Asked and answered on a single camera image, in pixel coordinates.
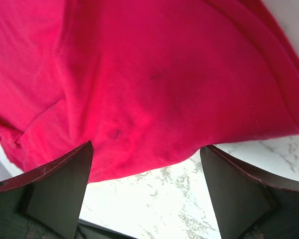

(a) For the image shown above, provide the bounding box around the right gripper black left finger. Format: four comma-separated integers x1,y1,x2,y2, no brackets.
0,142,93,239

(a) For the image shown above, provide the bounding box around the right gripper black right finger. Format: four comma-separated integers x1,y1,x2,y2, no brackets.
200,146,299,239

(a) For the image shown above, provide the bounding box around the crimson pink t-shirt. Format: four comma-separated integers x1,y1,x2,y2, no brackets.
0,0,299,182

